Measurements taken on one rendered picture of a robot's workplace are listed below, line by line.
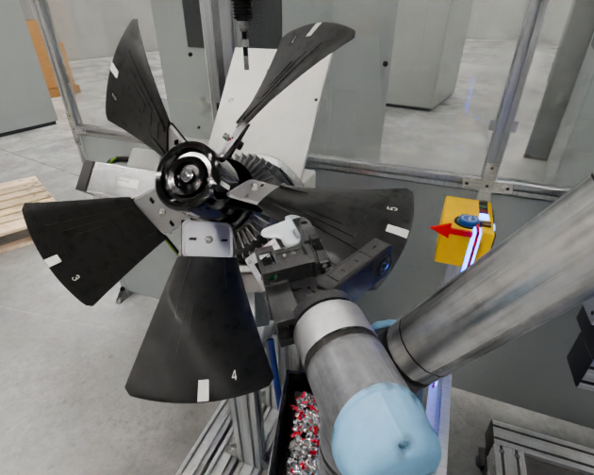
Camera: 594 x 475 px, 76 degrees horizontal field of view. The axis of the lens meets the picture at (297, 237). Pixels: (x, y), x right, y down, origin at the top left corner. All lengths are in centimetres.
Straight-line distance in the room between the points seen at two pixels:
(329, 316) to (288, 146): 61
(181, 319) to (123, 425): 125
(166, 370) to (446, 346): 42
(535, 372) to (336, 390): 150
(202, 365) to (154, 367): 7
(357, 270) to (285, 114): 59
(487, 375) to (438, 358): 139
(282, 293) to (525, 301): 23
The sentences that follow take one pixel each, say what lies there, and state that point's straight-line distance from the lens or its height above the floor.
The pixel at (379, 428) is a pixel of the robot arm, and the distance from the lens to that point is 29.
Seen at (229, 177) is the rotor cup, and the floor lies 121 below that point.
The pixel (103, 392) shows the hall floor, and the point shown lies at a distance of 199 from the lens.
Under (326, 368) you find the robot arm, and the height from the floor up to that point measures 120.
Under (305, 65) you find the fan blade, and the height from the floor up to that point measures 137.
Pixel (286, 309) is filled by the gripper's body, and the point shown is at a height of 119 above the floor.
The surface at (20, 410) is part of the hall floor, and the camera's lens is 210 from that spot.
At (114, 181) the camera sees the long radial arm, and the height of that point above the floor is 111.
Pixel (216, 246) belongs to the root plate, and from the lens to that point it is 67.
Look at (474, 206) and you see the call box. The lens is 93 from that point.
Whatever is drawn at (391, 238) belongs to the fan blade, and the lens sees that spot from 56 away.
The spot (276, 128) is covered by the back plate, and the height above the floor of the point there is 121.
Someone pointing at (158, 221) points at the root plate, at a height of 112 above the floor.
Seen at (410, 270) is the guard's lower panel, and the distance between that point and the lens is 149.
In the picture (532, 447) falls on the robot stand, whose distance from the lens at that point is 160.
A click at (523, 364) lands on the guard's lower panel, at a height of 29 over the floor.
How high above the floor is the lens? 146
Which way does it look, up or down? 32 degrees down
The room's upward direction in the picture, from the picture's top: straight up
